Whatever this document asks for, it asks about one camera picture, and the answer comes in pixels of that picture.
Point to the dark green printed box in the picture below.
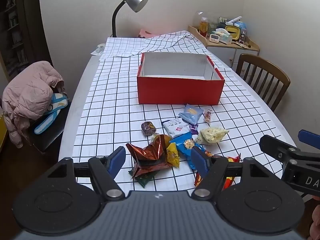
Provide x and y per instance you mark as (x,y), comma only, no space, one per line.
(223,21)

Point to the yellow cartoon snack packet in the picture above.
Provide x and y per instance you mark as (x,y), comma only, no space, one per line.
(172,155)

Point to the person's right hand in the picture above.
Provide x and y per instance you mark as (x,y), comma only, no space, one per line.
(317,217)

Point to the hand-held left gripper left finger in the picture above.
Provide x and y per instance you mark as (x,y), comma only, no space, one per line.
(117,162)

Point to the pink padded jacket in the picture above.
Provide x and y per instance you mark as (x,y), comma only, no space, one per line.
(27,92)

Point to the blue cartoon snack packet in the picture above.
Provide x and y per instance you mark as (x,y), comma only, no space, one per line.
(185,148)

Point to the red cardboard box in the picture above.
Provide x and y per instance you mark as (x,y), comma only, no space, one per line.
(175,92)

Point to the pale yellow snack packet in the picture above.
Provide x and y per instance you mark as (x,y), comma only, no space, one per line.
(211,135)

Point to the checked white tablecloth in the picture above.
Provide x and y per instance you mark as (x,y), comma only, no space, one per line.
(112,105)

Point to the pale tissue box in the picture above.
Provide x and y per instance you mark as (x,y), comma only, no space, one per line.
(223,37)

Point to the blue grey snack packet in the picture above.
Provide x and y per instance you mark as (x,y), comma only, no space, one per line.
(191,113)

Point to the wooden corner cabinet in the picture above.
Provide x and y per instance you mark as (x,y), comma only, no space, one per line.
(225,52)

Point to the printed paper packet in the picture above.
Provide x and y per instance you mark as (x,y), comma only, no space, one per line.
(98,50)

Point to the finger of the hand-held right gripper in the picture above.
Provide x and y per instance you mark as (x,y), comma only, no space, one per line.
(273,145)
(309,136)

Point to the white digital timer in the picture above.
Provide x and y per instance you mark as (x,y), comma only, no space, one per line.
(214,38)

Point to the brown red foil packet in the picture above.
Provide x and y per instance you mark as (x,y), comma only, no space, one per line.
(147,155)

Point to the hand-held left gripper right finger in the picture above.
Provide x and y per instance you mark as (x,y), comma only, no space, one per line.
(200,161)

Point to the blue white bag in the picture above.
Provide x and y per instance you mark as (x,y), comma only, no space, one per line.
(53,102)

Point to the gold foil candy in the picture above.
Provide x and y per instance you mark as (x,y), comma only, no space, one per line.
(162,138)

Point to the small purple packet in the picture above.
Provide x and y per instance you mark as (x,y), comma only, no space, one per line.
(193,129)

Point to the dark bookshelf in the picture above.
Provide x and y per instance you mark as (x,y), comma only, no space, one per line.
(15,30)

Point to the brown wooden chair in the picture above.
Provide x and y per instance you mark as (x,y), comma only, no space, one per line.
(262,77)

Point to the orange drink bottle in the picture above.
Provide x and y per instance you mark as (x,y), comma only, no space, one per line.
(203,27)

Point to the white red label packet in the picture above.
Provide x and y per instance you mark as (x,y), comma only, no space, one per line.
(175,128)

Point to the red yellow snack packet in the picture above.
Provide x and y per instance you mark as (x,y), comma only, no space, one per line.
(230,181)

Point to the green snack packet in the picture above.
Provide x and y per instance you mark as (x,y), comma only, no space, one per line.
(143,180)

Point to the black chair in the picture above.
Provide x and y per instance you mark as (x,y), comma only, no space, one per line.
(47,140)

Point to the small pink candy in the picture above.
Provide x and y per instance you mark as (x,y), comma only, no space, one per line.
(207,115)

